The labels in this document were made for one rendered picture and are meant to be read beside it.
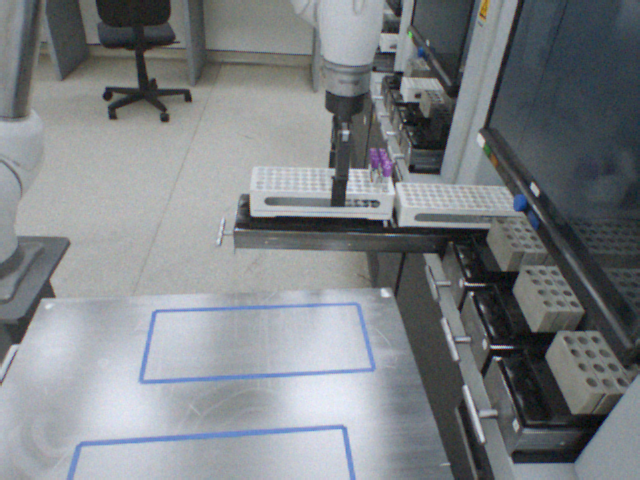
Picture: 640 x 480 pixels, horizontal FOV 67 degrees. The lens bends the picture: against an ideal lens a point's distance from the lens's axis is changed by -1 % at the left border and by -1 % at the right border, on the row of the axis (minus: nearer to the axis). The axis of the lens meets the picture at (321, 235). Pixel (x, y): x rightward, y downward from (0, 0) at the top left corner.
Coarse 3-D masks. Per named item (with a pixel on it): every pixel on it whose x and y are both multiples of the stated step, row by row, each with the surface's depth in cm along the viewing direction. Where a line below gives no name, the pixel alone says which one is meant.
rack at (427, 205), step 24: (408, 192) 107; (432, 192) 109; (456, 192) 110; (480, 192) 110; (504, 192) 110; (408, 216) 104; (432, 216) 111; (456, 216) 111; (480, 216) 110; (504, 216) 110
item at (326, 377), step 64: (64, 320) 78; (128, 320) 79; (192, 320) 80; (256, 320) 80; (320, 320) 81; (384, 320) 82; (0, 384) 73; (64, 384) 68; (128, 384) 69; (192, 384) 70; (256, 384) 71; (320, 384) 71; (384, 384) 72; (0, 448) 60; (64, 448) 61; (128, 448) 62; (192, 448) 62; (256, 448) 63; (320, 448) 63; (384, 448) 64
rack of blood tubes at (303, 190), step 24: (264, 168) 106; (288, 168) 107; (312, 168) 107; (264, 192) 99; (288, 192) 99; (312, 192) 99; (360, 192) 101; (264, 216) 102; (312, 216) 103; (336, 216) 103; (360, 216) 104; (384, 216) 104
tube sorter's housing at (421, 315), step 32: (512, 0) 96; (480, 96) 112; (480, 160) 111; (416, 256) 129; (416, 288) 128; (448, 288) 103; (416, 320) 127; (448, 320) 102; (416, 352) 126; (448, 352) 102; (448, 384) 101; (480, 384) 85; (448, 416) 100; (608, 416) 65; (448, 448) 100; (480, 448) 84; (608, 448) 64
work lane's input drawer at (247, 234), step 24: (240, 216) 104; (288, 216) 108; (216, 240) 108; (240, 240) 104; (264, 240) 104; (288, 240) 104; (312, 240) 105; (336, 240) 105; (360, 240) 105; (384, 240) 105; (408, 240) 106; (432, 240) 106; (456, 240) 106
